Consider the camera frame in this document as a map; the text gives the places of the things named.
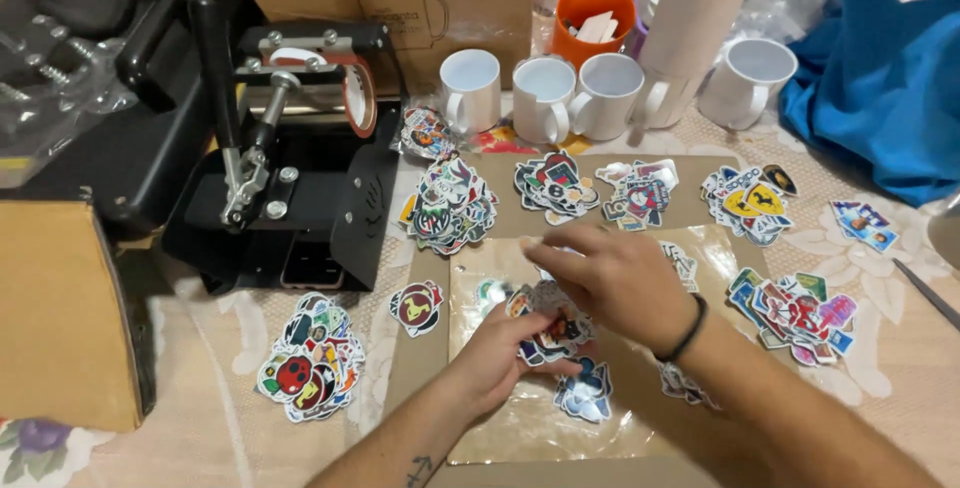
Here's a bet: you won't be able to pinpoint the person's left hand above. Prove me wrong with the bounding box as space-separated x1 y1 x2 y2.
441 302 585 423

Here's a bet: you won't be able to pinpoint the person's right hand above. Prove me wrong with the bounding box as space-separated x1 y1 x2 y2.
520 221 704 359

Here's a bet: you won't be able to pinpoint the stack of stickers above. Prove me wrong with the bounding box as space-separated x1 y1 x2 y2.
505 280 599 368

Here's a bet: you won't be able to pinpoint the sticker pile with eight ball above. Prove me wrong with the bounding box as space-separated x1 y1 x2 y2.
513 149 602 227

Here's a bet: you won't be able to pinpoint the sticker pile with red mascot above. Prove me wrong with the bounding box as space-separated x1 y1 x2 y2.
595 158 681 233

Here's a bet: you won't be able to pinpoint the sticker pile with green lettering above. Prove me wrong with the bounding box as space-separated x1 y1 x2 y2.
396 153 501 257

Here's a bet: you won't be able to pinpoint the white lettered sticker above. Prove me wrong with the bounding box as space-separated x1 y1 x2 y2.
658 239 700 295

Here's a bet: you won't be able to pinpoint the blue white sticker pile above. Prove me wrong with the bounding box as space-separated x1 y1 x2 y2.
552 357 615 425

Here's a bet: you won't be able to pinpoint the brown cardboard sheet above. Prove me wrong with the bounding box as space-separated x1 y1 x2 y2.
381 152 798 488

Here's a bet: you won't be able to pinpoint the bagged sticker pack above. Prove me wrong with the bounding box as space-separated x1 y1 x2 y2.
396 104 460 164

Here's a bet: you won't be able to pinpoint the clear plastic bag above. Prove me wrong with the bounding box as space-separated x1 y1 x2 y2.
447 224 741 467

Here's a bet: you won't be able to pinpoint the sticker pile with yellow shields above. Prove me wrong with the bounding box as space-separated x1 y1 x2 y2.
700 163 800 248

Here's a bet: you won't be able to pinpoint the orange cup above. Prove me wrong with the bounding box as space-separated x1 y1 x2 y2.
552 0 638 71

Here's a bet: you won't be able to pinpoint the purple cup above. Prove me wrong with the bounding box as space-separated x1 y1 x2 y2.
627 14 649 62

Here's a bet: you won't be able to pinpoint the wooden sticks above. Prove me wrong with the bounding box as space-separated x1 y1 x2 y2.
566 11 621 44

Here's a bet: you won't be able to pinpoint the sticker pile with red cars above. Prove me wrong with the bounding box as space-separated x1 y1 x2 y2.
726 267 859 368

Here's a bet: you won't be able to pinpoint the paper-wrapped white mug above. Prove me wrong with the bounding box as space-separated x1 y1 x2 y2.
634 0 759 130

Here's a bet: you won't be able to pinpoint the sticker pile with red ladybug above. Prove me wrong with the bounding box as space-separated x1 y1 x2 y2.
256 291 367 425

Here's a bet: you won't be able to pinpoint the black mug heat press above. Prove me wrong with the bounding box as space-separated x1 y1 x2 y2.
160 0 411 296

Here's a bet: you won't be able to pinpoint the cardboard box with mug print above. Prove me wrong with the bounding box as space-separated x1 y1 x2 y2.
223 0 538 96

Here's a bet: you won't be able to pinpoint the small blue sticker group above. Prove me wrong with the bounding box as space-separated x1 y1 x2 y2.
829 200 900 254

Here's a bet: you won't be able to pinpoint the blue cloth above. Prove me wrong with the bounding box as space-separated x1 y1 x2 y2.
778 0 960 209

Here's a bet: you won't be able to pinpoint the floral tablecloth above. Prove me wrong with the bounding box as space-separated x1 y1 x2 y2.
0 94 960 488

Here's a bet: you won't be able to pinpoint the grey metal tool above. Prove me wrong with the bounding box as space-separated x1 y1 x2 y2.
891 257 960 332

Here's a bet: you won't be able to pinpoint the black plastic-wrapped heat press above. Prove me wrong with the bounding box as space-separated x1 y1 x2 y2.
0 0 252 243

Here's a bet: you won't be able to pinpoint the plain brown cardboard box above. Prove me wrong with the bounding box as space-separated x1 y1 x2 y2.
0 199 156 434

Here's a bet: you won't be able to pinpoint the black wrist bracelet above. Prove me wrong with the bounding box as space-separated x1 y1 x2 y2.
654 293 710 364

